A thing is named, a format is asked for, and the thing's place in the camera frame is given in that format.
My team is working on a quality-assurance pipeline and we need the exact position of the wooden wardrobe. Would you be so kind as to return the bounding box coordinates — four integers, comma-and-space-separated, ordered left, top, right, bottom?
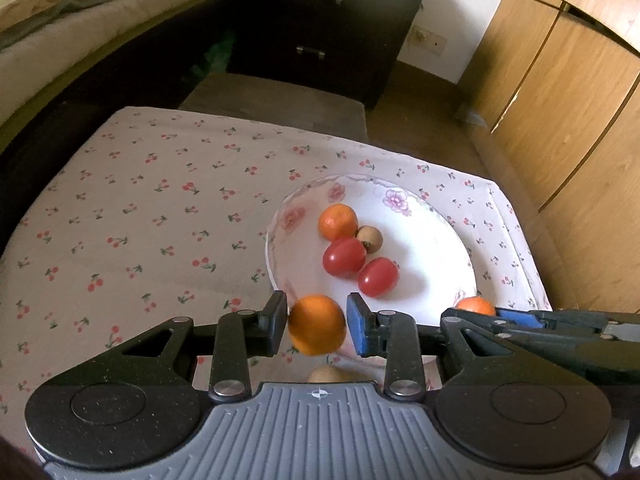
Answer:
457, 0, 640, 311

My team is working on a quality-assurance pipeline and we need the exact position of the green plastic bag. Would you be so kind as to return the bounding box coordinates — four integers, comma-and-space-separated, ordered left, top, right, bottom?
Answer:
192, 35, 236, 81

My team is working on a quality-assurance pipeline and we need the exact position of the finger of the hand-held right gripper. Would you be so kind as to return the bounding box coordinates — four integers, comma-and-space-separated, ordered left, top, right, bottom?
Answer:
440, 307, 640, 386
498, 309, 640, 334

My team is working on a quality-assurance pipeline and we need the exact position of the bed with blankets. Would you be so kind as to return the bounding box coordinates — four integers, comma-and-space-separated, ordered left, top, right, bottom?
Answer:
0, 0, 236, 128

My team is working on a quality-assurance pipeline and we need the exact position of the tan longan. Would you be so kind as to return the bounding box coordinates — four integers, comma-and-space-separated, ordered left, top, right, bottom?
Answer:
356, 225, 384, 254
306, 364, 351, 385

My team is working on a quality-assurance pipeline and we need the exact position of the cherry print tablecloth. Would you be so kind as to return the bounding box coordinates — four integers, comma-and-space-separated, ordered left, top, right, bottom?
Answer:
0, 106, 553, 441

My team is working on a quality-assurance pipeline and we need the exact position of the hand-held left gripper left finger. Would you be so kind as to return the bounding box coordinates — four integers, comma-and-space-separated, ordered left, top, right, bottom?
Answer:
100, 291, 289, 404

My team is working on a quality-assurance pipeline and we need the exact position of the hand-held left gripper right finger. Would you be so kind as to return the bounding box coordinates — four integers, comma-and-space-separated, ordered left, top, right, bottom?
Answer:
346, 292, 531, 403

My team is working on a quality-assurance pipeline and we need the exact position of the dark wooden bed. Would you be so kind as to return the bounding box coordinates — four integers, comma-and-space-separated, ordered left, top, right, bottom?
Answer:
0, 0, 241, 256

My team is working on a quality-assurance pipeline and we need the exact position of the dark wooden nightstand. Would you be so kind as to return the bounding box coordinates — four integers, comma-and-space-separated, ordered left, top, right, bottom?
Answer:
227, 0, 427, 111

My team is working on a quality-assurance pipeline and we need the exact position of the small orange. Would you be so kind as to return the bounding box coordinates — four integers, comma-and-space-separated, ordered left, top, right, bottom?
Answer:
456, 296, 497, 317
288, 294, 347, 356
318, 203, 359, 242

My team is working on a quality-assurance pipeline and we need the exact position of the white floral bowl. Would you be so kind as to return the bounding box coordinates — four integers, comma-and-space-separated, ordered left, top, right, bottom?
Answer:
265, 173, 478, 368

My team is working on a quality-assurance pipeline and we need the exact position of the white paper scrap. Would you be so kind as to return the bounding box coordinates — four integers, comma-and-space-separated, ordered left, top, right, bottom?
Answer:
452, 105, 488, 127

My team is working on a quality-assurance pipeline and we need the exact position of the wall socket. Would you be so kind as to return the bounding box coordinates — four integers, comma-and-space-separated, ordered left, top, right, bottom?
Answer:
407, 25, 447, 56

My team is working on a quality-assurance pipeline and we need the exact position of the brown stool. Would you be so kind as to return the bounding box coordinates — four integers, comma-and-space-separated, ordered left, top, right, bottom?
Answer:
178, 72, 369, 143

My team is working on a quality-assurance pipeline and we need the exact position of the red cherry tomato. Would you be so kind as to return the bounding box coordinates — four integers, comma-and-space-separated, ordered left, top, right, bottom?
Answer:
322, 238, 367, 278
357, 257, 400, 298

